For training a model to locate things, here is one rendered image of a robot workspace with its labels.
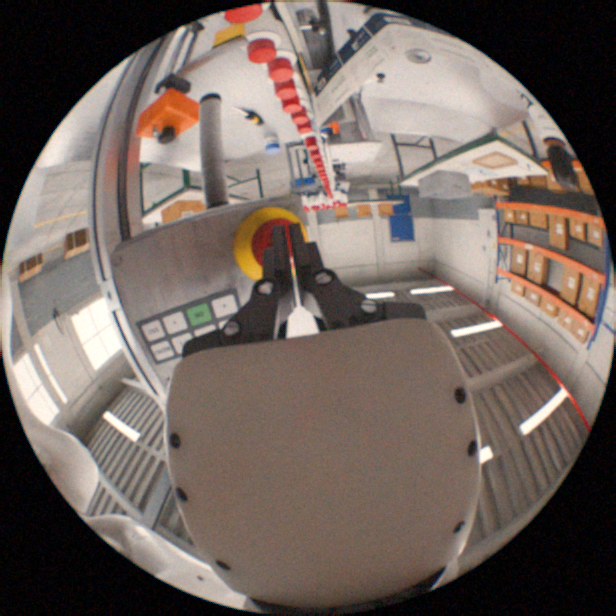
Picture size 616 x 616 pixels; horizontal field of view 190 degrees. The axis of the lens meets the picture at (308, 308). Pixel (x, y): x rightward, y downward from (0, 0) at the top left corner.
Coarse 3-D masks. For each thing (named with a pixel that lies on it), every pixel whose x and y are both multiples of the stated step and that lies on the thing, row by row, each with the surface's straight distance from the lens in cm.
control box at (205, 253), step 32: (192, 224) 15; (224, 224) 15; (256, 224) 15; (128, 256) 16; (160, 256) 15; (192, 256) 15; (224, 256) 15; (128, 288) 17; (160, 288) 16; (192, 288) 15; (224, 288) 15
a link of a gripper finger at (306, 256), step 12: (288, 228) 11; (300, 228) 11; (300, 240) 10; (300, 252) 9; (312, 252) 10; (300, 264) 8; (312, 264) 10; (300, 276) 9; (300, 288) 9; (348, 288) 8; (300, 300) 10; (312, 300) 9; (360, 300) 8; (372, 300) 8; (312, 312) 9; (360, 312) 8; (372, 312) 8
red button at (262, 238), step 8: (264, 224) 13; (272, 224) 13; (280, 224) 13; (288, 224) 14; (256, 232) 13; (264, 232) 13; (288, 232) 13; (256, 240) 13; (264, 240) 13; (272, 240) 13; (288, 240) 13; (256, 248) 13; (264, 248) 13; (256, 256) 13
